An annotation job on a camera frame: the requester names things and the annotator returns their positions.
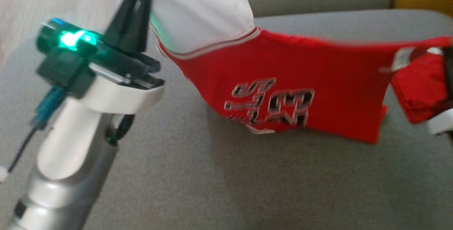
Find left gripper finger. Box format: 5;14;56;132
104;0;144;52
133;0;156;54

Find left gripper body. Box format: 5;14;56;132
35;18;165;115

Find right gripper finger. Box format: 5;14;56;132
443;47;453;100

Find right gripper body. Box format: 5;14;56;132
426;107;453;136

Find red shorts with white band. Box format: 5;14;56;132
390;46;453;125

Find red number 23 jersey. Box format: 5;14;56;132
148;0;453;144

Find large grey sofa seat cushion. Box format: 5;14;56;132
0;9;453;230

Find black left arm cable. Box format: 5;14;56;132
7;87;68;174

